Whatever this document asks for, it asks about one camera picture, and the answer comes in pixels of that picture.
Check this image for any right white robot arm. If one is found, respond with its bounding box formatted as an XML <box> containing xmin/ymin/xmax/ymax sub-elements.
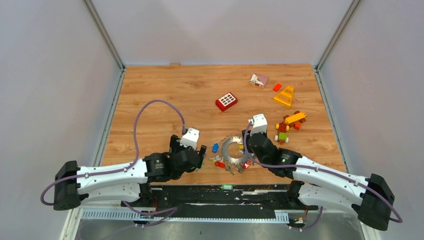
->
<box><xmin>242</xmin><ymin>130</ymin><xmax>403</xmax><ymax>231</ymax></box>

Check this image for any grey slotted cable duct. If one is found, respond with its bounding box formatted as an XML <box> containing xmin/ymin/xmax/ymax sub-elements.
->
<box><xmin>81</xmin><ymin>208</ymin><xmax>290</xmax><ymax>223</ymax></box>

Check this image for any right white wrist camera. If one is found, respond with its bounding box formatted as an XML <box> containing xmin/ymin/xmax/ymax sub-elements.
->
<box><xmin>248</xmin><ymin>113</ymin><xmax>268</xmax><ymax>136</ymax></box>

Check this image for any pink roof toy house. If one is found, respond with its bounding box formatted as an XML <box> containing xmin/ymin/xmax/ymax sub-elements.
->
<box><xmin>248</xmin><ymin>73</ymin><xmax>269</xmax><ymax>89</ymax></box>

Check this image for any yellow orange toy car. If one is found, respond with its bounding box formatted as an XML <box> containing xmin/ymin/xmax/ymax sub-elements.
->
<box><xmin>283</xmin><ymin>110</ymin><xmax>307</xmax><ymax>128</ymax></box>

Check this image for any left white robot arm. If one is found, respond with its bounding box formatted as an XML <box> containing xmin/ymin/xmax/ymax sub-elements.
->
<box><xmin>52</xmin><ymin>131</ymin><xmax>207</xmax><ymax>211</ymax></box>

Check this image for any yellow triangular toy frame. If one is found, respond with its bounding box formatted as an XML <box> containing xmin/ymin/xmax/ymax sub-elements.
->
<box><xmin>273</xmin><ymin>86</ymin><xmax>295</xmax><ymax>108</ymax></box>

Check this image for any small red toy brick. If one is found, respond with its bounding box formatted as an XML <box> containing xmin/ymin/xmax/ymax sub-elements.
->
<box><xmin>273</xmin><ymin>83</ymin><xmax>282</xmax><ymax>92</ymax></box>

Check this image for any small green bubble level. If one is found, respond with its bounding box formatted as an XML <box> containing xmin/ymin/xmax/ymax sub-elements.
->
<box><xmin>220</xmin><ymin>184</ymin><xmax>234</xmax><ymax>190</ymax></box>

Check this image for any large grey toothed keyring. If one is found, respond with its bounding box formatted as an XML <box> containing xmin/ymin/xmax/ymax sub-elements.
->
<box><xmin>219</xmin><ymin>134</ymin><xmax>248</xmax><ymax>168</ymax></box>

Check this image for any blue key tag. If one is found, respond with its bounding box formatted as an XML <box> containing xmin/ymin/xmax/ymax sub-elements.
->
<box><xmin>212</xmin><ymin>142</ymin><xmax>220</xmax><ymax>154</ymax></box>

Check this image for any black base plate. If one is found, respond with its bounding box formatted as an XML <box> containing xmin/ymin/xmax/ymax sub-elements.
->
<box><xmin>130</xmin><ymin>184</ymin><xmax>319</xmax><ymax>219</ymax></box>

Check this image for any red window toy brick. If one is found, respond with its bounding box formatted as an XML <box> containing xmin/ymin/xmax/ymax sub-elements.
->
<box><xmin>215</xmin><ymin>92</ymin><xmax>238</xmax><ymax>112</ymax></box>

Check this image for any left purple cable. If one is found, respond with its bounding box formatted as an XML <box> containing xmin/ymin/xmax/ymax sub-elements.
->
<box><xmin>40</xmin><ymin>99</ymin><xmax>188</xmax><ymax>207</ymax></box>

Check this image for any red green toy vehicle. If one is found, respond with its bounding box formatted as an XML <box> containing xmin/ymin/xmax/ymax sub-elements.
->
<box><xmin>273</xmin><ymin>122</ymin><xmax>290</xmax><ymax>145</ymax></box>

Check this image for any red key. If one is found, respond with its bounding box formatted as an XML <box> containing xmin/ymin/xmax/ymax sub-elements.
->
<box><xmin>214</xmin><ymin>161</ymin><xmax>226</xmax><ymax>169</ymax></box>

